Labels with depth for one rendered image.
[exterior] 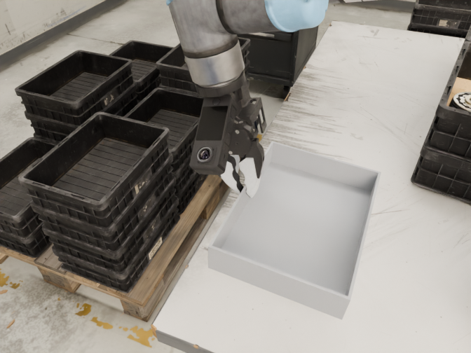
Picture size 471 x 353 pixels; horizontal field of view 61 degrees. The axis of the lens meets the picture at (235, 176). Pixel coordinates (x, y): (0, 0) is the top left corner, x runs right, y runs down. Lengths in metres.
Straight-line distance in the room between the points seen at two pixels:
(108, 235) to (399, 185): 0.82
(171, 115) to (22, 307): 0.98
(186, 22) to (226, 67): 0.07
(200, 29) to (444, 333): 0.66
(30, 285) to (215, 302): 1.16
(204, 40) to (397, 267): 0.60
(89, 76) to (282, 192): 1.47
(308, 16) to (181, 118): 1.42
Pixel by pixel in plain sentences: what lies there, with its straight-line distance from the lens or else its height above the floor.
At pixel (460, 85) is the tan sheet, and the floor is 0.83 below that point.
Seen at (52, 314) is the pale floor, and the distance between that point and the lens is 1.73.
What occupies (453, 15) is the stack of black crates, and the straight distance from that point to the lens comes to 2.74.
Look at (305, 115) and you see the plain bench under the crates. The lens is 1.28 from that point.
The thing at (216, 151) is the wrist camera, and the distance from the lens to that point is 0.54.
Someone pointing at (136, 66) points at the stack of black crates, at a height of 0.38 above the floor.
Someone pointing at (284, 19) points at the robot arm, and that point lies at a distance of 0.47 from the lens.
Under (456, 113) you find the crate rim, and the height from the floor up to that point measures 0.93.
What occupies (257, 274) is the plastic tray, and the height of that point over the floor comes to 0.91.
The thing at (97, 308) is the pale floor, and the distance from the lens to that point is 1.68.
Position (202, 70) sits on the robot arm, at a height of 1.14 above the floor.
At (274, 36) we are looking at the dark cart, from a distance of 2.51.
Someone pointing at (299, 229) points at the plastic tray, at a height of 0.89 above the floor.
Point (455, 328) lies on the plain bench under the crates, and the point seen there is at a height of 0.70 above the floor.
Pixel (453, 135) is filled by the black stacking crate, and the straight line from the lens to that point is 1.00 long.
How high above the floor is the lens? 1.38
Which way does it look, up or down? 42 degrees down
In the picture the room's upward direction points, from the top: straight up
